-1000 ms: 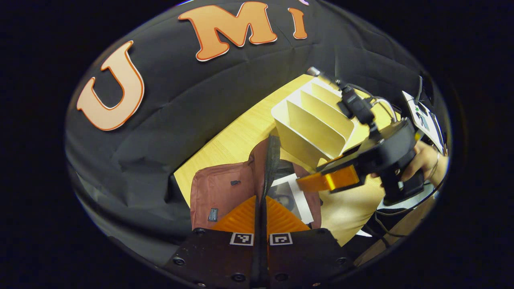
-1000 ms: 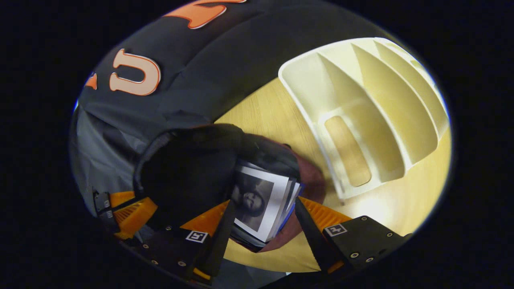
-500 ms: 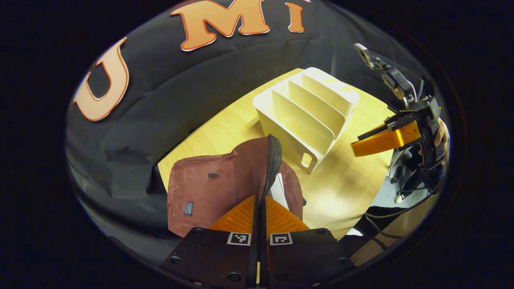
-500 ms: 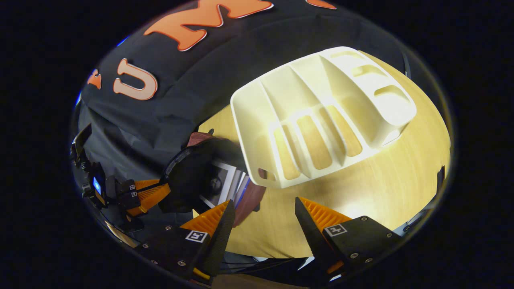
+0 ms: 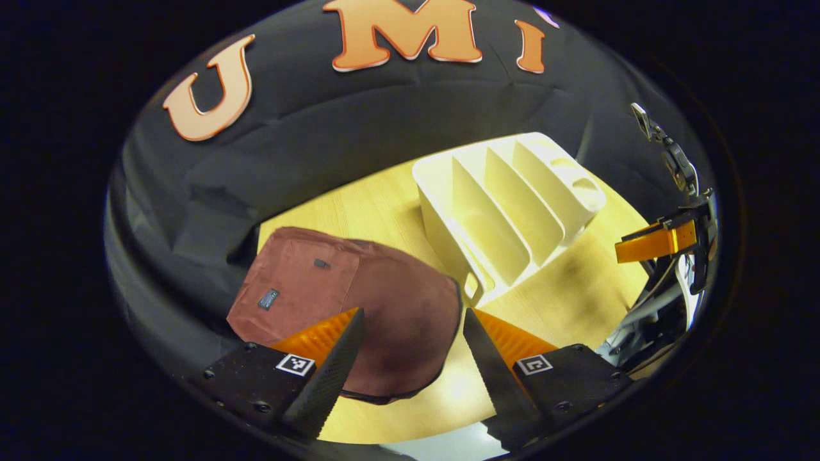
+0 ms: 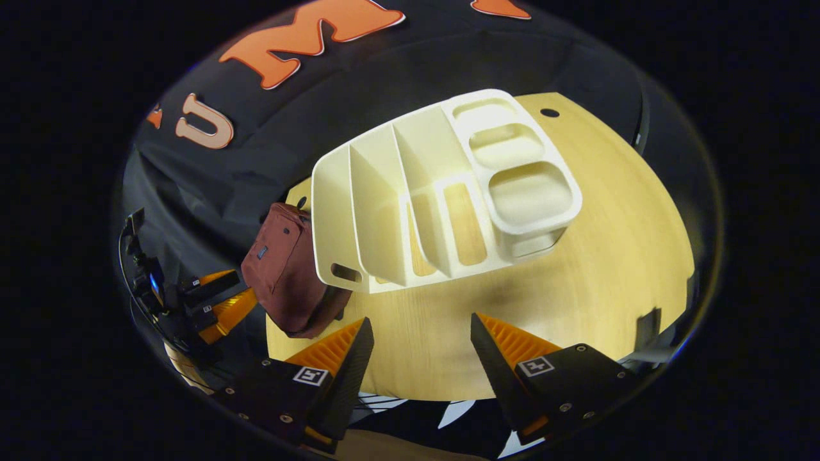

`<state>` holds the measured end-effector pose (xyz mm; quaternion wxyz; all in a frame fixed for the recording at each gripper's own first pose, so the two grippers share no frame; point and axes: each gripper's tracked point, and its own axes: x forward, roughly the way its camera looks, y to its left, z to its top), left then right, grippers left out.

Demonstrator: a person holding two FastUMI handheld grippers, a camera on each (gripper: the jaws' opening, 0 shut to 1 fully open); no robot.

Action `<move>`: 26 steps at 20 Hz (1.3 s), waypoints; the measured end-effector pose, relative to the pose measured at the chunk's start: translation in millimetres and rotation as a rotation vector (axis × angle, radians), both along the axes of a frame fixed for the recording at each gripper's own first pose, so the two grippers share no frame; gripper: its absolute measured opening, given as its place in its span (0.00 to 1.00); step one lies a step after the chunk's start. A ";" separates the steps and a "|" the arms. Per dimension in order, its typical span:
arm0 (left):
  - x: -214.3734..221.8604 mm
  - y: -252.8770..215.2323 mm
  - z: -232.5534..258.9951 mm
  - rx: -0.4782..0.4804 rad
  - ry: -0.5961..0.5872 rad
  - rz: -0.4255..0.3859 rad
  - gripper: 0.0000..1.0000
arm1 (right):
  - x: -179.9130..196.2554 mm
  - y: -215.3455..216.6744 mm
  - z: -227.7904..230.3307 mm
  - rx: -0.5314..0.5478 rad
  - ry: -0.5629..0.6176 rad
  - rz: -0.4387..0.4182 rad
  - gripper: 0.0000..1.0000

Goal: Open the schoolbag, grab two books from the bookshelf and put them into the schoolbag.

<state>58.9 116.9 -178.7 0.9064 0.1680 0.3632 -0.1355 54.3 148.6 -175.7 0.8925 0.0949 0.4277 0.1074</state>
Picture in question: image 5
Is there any black backdrop cloth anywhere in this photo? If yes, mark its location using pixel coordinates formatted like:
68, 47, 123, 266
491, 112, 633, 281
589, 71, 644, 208
106, 0, 699, 410

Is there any maroon schoolbag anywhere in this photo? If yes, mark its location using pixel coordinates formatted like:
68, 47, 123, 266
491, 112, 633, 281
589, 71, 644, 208
226, 226, 463, 405

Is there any white device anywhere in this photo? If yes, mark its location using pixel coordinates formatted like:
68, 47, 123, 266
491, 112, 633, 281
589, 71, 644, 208
599, 256, 702, 362

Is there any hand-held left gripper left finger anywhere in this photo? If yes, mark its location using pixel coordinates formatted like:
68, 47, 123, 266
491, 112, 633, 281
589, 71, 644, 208
202, 307, 366, 442

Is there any white bookshelf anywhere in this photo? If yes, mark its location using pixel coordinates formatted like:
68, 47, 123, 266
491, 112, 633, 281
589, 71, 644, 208
412, 132, 607, 307

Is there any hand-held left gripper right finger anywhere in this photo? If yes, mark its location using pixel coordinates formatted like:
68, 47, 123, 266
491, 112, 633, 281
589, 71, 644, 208
463, 307, 632, 449

